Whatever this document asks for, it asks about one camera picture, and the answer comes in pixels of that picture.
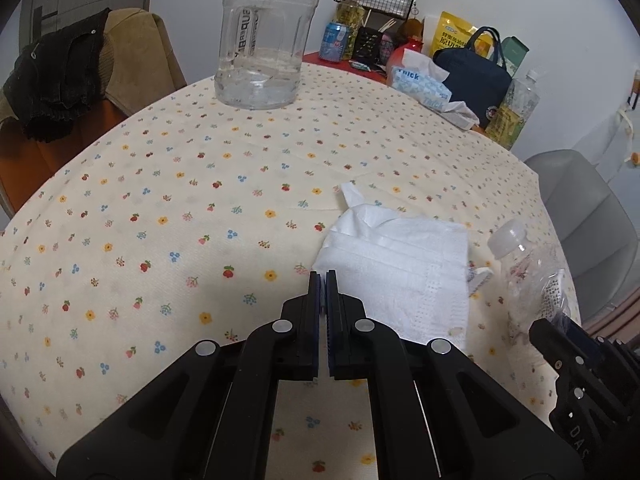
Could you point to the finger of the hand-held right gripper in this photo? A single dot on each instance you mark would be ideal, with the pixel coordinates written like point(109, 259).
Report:
point(547, 342)
point(567, 321)

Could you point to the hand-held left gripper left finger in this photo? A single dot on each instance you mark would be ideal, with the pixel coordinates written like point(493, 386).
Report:
point(312, 320)

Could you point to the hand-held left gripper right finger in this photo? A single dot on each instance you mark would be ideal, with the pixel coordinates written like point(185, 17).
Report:
point(336, 330)

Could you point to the clear plastic bottle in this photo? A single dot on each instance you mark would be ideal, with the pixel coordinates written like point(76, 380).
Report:
point(530, 280)

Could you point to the white embossed paper napkin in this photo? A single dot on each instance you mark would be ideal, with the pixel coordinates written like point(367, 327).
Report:
point(400, 265)

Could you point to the white blue paper scrap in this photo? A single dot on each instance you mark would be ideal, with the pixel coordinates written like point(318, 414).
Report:
point(481, 277)

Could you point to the grey upholstered chair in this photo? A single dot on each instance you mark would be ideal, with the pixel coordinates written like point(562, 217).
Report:
point(590, 210)

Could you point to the floral tablecloth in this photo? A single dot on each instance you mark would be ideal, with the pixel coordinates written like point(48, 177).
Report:
point(200, 185)

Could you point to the orange round magnet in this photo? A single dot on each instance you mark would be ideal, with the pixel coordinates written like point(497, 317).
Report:
point(635, 158)

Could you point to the white hanging plastic bag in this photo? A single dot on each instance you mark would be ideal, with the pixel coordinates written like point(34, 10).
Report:
point(625, 120)

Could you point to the large green tea bottle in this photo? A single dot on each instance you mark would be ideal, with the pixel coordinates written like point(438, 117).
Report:
point(515, 110)

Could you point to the navy lunch bag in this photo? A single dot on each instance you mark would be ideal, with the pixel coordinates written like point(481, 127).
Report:
point(475, 85)

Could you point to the blue white tissue box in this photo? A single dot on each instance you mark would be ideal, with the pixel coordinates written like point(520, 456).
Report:
point(417, 85)

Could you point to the red table mat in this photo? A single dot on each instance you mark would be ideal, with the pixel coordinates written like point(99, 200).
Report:
point(325, 62)

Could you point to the tall green carton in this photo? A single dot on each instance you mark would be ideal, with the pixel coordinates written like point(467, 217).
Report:
point(515, 55)

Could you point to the red container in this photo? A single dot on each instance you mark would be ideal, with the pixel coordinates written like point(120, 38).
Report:
point(400, 57)

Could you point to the blue drink can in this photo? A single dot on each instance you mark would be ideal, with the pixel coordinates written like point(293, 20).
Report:
point(334, 42)

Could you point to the black mesh holder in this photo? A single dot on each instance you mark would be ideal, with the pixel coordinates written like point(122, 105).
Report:
point(370, 44)

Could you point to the large clear water jug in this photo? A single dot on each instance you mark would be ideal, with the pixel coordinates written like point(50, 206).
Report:
point(265, 35)

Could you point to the small yellow tea bottle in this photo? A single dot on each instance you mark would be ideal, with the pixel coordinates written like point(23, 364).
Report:
point(350, 20)

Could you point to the brown round object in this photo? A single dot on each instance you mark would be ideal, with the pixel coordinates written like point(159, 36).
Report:
point(411, 32)

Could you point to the orange chair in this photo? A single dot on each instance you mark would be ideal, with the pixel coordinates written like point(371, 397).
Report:
point(50, 165)

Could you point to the yellow snack pouch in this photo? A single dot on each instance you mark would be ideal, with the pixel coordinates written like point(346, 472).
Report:
point(450, 32)

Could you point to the tan cloth on chair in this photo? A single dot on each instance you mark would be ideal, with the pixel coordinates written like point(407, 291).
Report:
point(137, 50)

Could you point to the black denim garment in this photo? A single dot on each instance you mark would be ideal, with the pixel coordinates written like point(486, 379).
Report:
point(55, 80)

